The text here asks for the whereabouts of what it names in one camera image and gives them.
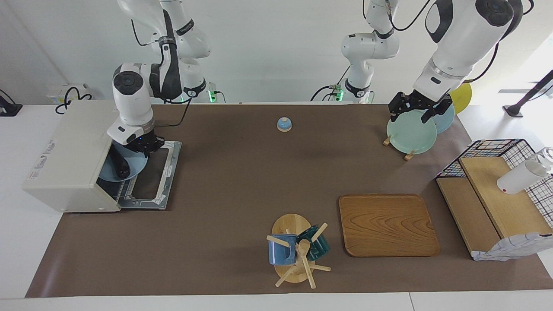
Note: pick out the wooden serving tray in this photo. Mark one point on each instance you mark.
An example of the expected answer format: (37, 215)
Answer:
(389, 224)

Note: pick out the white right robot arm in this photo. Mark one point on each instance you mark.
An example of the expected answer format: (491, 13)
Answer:
(131, 103)

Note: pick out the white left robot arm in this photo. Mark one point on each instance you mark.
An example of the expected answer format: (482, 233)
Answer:
(466, 39)

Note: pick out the wooden plate rack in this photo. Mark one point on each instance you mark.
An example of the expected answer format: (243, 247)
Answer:
(409, 156)

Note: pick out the pale green plate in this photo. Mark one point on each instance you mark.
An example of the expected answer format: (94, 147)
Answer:
(410, 134)

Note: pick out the small black device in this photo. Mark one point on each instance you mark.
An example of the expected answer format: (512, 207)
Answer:
(8, 110)

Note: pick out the white cup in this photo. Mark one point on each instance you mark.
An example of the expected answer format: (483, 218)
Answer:
(518, 179)

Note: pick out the white power strip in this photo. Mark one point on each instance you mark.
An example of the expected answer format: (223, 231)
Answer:
(54, 93)

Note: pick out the yellow plate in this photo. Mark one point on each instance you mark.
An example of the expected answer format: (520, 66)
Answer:
(462, 97)

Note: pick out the dark purple eggplant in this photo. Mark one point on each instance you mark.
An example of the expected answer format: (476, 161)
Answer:
(120, 168)

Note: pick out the light blue ringed plate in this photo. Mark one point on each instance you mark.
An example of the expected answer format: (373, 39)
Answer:
(136, 166)

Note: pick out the beige toaster oven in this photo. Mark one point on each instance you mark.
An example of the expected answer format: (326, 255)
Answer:
(65, 164)

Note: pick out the dark green mug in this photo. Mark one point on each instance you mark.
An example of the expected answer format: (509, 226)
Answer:
(319, 248)

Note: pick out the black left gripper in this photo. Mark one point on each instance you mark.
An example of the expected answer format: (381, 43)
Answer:
(421, 100)

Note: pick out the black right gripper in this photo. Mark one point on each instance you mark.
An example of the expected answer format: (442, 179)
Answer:
(144, 144)

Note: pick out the pale blue plate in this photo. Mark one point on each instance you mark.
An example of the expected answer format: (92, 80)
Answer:
(445, 123)

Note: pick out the wooden mug tree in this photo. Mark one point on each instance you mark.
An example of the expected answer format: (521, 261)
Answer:
(287, 222)

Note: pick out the brown table mat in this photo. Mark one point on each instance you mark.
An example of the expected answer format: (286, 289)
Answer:
(242, 207)

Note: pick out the black angled stand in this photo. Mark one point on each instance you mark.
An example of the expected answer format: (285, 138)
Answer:
(514, 111)

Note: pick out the white marbled cloth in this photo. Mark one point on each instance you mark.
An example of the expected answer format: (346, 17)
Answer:
(510, 248)

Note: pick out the blue mug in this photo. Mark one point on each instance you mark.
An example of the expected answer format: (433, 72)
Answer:
(278, 255)

